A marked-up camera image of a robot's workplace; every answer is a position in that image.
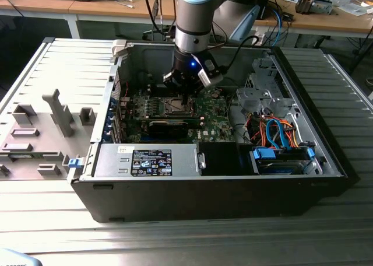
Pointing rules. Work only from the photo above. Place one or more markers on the wooden desk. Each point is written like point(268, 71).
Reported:
point(320, 22)
point(43, 6)

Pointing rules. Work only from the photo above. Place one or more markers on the grey metal drive cage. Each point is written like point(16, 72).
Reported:
point(253, 98)

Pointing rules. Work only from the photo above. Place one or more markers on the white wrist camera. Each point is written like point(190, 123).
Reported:
point(211, 76)

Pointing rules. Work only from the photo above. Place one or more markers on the pale grey case latch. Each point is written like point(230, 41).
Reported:
point(119, 48)

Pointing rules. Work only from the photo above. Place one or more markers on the green motherboard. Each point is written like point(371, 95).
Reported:
point(215, 114)

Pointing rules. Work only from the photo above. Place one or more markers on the clear plastic bag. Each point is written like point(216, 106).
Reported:
point(354, 7)

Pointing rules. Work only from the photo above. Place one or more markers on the black open PC case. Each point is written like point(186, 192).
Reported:
point(204, 199)

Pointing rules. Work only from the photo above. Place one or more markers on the blue plastic latch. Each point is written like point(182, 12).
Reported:
point(75, 163)

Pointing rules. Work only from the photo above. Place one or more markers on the black label sticker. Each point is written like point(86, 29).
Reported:
point(151, 162)

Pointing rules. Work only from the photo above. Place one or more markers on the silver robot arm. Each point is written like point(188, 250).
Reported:
point(192, 24)

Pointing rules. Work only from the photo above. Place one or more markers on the CPU socket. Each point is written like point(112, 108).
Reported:
point(179, 113)

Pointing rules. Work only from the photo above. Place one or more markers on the hard disk in blue carrier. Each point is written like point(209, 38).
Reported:
point(279, 165)

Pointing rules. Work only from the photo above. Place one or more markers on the grey parts rack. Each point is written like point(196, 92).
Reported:
point(43, 149)

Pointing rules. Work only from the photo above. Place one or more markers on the black upright box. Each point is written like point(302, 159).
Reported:
point(263, 0)

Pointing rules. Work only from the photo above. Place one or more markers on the copper coil heatsink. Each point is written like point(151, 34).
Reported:
point(304, 5)

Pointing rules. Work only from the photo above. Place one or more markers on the black graphics card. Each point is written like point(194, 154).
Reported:
point(167, 129)

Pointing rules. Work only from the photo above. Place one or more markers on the white power adapter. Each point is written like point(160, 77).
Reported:
point(260, 38)

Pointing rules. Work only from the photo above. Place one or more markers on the grey power supply unit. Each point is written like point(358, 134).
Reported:
point(110, 164)

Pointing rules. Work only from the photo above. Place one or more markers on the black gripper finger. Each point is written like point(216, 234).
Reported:
point(196, 91)
point(172, 80)

